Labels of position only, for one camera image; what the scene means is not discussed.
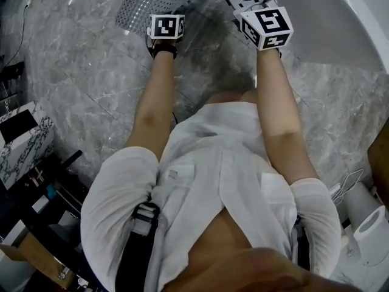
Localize person's bare chest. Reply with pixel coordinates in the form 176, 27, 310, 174
162, 207, 353, 292

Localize thin black cable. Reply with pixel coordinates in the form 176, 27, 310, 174
2, 0, 32, 70

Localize black handle bar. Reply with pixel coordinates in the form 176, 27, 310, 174
58, 149, 83, 167

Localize grey marble floor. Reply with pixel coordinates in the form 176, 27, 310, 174
0, 0, 389, 200

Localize person's right forearm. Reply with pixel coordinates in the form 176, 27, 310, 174
254, 48, 320, 186

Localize brown cardboard box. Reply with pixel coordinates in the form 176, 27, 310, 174
0, 232, 76, 290

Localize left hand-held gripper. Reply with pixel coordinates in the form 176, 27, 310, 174
146, 10, 186, 44

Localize black shoulder strap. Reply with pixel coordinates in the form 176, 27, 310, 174
126, 201, 162, 288

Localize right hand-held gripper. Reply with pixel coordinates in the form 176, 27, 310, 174
216, 0, 294, 52

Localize person's white shirt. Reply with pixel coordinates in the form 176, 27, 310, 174
80, 100, 343, 292

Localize person's left forearm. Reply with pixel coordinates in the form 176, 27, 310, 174
125, 52, 178, 164

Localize small white box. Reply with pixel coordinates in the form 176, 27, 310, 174
31, 194, 50, 215

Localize brown wooden furniture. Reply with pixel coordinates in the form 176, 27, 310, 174
367, 128, 389, 186

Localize white cable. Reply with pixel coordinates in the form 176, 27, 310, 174
329, 167, 365, 206

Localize grey dotted bath mat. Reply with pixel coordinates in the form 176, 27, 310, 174
114, 0, 214, 38

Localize white bathtub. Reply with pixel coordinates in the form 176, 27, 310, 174
261, 0, 389, 74

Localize person's legs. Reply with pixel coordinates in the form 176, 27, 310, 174
211, 88, 258, 104

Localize black wrist band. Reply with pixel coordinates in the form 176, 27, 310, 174
151, 41, 178, 60

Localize marble patterned cabinet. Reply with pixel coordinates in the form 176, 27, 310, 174
0, 100, 56, 192

